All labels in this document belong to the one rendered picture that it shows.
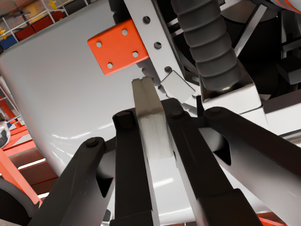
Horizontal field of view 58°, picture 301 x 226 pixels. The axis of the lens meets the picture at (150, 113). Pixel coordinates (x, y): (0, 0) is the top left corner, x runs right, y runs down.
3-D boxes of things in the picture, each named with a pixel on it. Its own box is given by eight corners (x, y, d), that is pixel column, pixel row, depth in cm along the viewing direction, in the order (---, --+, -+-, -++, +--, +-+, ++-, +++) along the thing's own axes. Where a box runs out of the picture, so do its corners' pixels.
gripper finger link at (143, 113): (161, 160, 15) (148, 163, 15) (149, 112, 22) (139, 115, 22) (150, 113, 14) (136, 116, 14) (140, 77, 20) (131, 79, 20)
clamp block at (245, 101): (197, 72, 33) (212, 109, 35) (200, 102, 25) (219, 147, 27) (238, 56, 32) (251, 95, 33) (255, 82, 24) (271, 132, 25)
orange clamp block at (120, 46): (139, 13, 50) (98, 33, 53) (131, 18, 43) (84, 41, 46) (154, 47, 53) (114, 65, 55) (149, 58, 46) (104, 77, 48)
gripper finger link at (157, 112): (150, 113, 14) (164, 109, 14) (140, 77, 20) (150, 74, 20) (161, 160, 15) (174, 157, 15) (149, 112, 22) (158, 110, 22)
